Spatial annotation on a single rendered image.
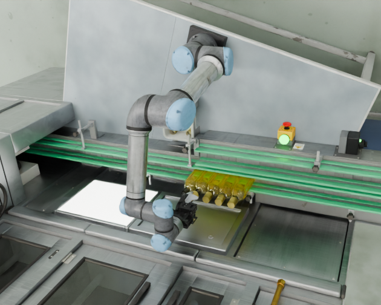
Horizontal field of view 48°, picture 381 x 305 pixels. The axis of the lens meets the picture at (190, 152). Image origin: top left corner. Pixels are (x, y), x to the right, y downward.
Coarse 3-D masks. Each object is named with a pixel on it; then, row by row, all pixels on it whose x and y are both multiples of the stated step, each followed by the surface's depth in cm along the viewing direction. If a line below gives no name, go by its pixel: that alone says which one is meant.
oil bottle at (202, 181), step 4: (204, 172) 204; (208, 172) 204; (212, 172) 204; (216, 172) 205; (200, 176) 202; (204, 176) 201; (208, 176) 201; (212, 176) 201; (200, 180) 198; (204, 180) 197; (208, 180) 197; (196, 184) 196; (200, 184) 195; (204, 184) 195; (196, 188) 196; (204, 188) 195; (204, 192) 196
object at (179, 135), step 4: (192, 124) 212; (188, 128) 222; (192, 128) 213; (164, 132) 221; (168, 132) 224; (180, 132) 225; (184, 132) 224; (192, 132) 214; (164, 136) 222; (168, 136) 222; (172, 136) 221; (176, 136) 221; (180, 136) 221; (184, 136) 220; (192, 136) 215; (184, 140) 218
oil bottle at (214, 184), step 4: (216, 176) 201; (220, 176) 200; (224, 176) 200; (212, 180) 197; (216, 180) 197; (220, 180) 197; (208, 184) 195; (212, 184) 194; (216, 184) 194; (220, 184) 195; (208, 188) 194; (212, 188) 193; (216, 188) 192; (216, 192) 193
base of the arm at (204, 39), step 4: (192, 36) 196; (196, 36) 196; (200, 36) 192; (204, 36) 192; (208, 36) 193; (192, 40) 192; (196, 40) 190; (200, 40) 190; (204, 40) 191; (208, 40) 191; (212, 40) 193; (204, 44) 189; (208, 44) 191; (212, 44) 193; (216, 44) 194
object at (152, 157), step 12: (48, 144) 242; (60, 144) 241; (72, 144) 241; (120, 156) 224; (156, 156) 221; (168, 156) 219; (192, 168) 208; (204, 168) 206; (276, 180) 192; (288, 180) 191; (348, 192) 180; (360, 192) 179
